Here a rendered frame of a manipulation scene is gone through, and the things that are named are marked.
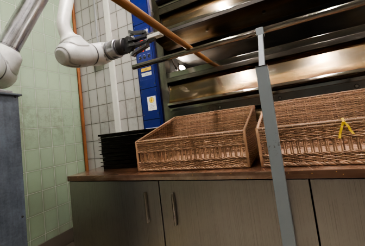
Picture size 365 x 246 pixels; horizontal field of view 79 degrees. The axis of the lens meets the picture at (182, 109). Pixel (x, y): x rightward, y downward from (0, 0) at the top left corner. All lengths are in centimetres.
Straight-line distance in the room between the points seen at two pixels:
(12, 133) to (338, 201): 122
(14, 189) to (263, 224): 96
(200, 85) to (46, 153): 125
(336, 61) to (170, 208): 113
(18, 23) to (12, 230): 94
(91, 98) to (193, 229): 146
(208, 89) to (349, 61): 78
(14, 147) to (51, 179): 91
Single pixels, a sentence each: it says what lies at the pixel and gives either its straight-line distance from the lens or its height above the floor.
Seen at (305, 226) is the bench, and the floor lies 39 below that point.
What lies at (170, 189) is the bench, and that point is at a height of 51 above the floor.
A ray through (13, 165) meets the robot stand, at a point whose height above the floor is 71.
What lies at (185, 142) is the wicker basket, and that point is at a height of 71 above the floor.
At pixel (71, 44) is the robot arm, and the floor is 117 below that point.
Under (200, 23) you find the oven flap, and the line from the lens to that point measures 147.
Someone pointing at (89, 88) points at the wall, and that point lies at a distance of 214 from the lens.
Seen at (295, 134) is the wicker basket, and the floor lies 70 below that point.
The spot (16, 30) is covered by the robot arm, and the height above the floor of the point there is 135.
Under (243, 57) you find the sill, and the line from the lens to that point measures 147.
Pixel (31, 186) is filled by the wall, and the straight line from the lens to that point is 193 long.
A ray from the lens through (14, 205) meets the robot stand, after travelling 115.
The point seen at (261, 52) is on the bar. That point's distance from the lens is 94.
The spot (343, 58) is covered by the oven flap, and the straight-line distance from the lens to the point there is 147.
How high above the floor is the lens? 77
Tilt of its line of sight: 5 degrees up
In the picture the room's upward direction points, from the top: 7 degrees counter-clockwise
